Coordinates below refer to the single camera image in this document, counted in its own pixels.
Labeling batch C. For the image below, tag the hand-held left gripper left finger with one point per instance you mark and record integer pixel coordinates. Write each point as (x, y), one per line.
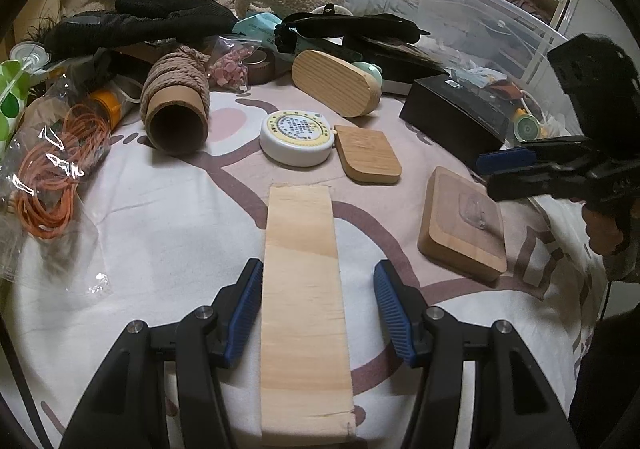
(245, 309)

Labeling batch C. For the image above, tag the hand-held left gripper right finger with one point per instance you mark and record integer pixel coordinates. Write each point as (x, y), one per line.
(392, 309)

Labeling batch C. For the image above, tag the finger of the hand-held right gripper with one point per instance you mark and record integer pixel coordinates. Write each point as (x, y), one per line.
(540, 184)
(505, 161)

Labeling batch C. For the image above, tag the light wooden plank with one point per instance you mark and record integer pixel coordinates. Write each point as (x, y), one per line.
(305, 304)

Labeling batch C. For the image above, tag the small rounded wooden block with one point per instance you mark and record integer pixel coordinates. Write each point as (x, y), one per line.
(367, 154)

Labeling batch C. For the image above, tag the clear plastic storage bin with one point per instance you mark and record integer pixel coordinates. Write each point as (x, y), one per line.
(475, 19)

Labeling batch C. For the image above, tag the mint round container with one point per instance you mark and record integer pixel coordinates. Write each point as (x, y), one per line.
(372, 74)

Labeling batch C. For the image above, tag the white round tape measure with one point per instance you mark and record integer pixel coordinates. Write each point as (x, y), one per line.
(295, 131)

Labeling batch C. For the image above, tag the person's right hand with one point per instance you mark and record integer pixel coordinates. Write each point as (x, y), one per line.
(602, 234)

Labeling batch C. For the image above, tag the green round lid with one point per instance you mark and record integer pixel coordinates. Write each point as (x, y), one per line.
(527, 129)

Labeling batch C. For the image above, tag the black box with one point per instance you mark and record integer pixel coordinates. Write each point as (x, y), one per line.
(450, 114)

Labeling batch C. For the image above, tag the square wooden tray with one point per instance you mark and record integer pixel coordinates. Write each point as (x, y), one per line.
(450, 229)

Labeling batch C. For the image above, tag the printed blanket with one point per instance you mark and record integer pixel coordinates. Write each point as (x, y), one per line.
(175, 229)

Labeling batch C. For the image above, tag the oval wooden block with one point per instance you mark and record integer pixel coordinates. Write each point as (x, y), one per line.
(330, 79)

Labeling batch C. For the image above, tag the cardboard tube with twine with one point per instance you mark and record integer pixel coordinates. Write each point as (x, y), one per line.
(175, 79)

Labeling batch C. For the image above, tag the brown tape roll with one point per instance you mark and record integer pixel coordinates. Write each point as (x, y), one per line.
(260, 66)

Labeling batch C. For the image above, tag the bag of orange rubber bands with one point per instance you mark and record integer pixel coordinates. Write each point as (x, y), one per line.
(50, 164)

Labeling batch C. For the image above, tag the bag of pink beads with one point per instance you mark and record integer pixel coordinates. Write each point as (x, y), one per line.
(227, 66)

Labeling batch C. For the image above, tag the yellow cap bottle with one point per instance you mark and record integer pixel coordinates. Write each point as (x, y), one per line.
(107, 106)

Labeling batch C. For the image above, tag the teal mask packet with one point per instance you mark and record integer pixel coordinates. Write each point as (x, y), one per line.
(260, 26)

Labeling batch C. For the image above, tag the black knit cloth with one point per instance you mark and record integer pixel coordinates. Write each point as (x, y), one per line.
(150, 24)

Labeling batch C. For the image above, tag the green polka dot bag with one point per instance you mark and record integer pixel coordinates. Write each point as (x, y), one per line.
(10, 99)

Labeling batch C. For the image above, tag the clear plastic cup with lid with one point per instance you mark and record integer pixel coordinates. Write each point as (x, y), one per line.
(27, 55)

